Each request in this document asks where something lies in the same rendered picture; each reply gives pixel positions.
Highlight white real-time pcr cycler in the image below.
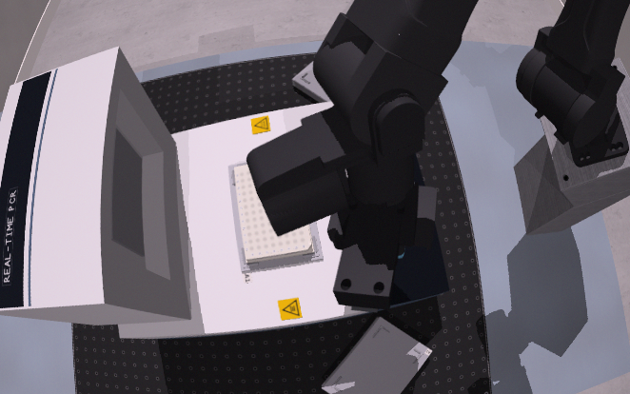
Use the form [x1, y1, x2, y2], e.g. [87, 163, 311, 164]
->
[0, 47, 367, 339]

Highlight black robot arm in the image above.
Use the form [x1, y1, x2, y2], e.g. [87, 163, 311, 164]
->
[246, 0, 630, 313]

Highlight white well pcr plate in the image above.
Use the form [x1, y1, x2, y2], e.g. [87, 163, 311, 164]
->
[234, 165, 314, 264]

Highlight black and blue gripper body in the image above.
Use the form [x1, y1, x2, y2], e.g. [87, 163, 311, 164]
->
[327, 180, 437, 250]

